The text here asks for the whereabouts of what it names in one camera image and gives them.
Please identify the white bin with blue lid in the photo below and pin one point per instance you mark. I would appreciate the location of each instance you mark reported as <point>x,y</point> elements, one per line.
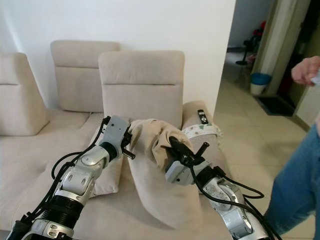
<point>260,82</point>

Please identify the beige sofa back cushion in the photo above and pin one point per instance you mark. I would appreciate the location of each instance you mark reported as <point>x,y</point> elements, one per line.
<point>142,85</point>
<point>20,102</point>
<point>77,77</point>

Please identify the person's bare hand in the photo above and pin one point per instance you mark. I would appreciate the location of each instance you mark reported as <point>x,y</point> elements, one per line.
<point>306,71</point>

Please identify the beige pillow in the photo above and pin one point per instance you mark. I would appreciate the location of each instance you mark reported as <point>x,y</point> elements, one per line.
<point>162,192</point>

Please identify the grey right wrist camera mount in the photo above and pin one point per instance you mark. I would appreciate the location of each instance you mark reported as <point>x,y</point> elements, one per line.
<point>179,172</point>

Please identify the black remote control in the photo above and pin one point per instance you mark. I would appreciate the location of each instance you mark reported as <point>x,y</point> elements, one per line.
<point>203,117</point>

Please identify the person's leg in blue jeans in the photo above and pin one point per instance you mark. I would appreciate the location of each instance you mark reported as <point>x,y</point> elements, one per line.
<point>297,185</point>

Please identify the white patterned cloth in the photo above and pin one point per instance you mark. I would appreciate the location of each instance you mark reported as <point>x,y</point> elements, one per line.
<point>205,131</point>

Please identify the dark door mat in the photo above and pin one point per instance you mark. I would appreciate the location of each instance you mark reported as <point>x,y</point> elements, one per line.
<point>276,106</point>

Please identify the beige open door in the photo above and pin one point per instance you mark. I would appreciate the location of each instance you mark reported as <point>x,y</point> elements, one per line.
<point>280,40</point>

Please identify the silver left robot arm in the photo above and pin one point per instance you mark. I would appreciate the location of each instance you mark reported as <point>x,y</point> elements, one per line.
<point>83,183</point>

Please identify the beige fabric sofa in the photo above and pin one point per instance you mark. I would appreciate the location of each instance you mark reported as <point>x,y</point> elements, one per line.
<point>30,170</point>

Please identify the red object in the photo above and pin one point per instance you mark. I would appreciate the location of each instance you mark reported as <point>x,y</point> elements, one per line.
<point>260,31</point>

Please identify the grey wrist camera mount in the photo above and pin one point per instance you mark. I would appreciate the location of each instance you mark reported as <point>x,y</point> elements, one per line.
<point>115,131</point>
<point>179,172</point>

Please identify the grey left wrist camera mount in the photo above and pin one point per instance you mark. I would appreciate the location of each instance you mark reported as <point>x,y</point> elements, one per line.
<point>115,131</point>

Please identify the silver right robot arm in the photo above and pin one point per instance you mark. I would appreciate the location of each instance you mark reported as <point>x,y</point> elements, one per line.
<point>231,210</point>

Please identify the black standing fan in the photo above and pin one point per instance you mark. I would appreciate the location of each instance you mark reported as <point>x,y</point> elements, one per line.
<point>246,56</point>

